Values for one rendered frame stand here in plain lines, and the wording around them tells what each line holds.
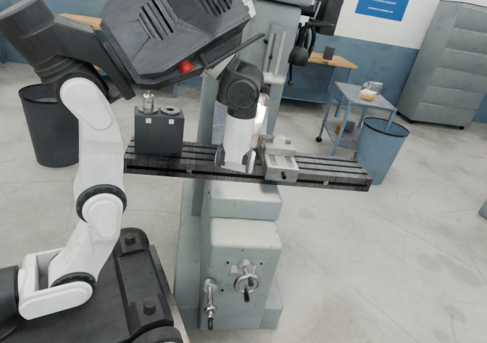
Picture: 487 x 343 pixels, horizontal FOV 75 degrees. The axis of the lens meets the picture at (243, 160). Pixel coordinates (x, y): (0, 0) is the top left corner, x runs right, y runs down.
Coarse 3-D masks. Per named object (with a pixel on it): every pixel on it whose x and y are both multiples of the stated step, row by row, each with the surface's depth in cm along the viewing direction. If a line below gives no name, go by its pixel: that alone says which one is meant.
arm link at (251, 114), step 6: (246, 66) 92; (240, 72) 88; (246, 72) 87; (252, 72) 89; (258, 72) 92; (258, 78) 89; (258, 84) 86; (258, 102) 94; (228, 108) 94; (252, 108) 92; (228, 114) 95; (234, 114) 93; (240, 114) 92; (246, 114) 92; (252, 114) 93
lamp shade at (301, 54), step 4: (296, 48) 114; (300, 48) 113; (304, 48) 114; (292, 52) 114; (296, 52) 113; (300, 52) 113; (304, 52) 113; (288, 56) 117; (292, 56) 114; (296, 56) 113; (300, 56) 113; (304, 56) 113; (288, 60) 116; (292, 60) 114; (296, 60) 114; (300, 60) 114; (304, 60) 114; (292, 64) 115; (296, 64) 114; (300, 64) 114; (304, 64) 115
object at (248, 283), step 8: (240, 264) 135; (248, 264) 134; (240, 272) 136; (248, 272) 134; (240, 280) 126; (248, 280) 125; (256, 280) 127; (240, 288) 130; (248, 288) 129; (256, 288) 130; (248, 296) 129
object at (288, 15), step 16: (272, 0) 121; (256, 16) 121; (272, 16) 122; (288, 16) 122; (256, 32) 124; (288, 32) 125; (256, 48) 127; (288, 48) 128; (256, 64) 130; (288, 64) 132; (272, 80) 134
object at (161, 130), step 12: (156, 108) 146; (168, 108) 149; (144, 120) 141; (156, 120) 142; (168, 120) 144; (180, 120) 145; (144, 132) 143; (156, 132) 145; (168, 132) 146; (180, 132) 148; (144, 144) 146; (156, 144) 148; (168, 144) 150; (180, 144) 151
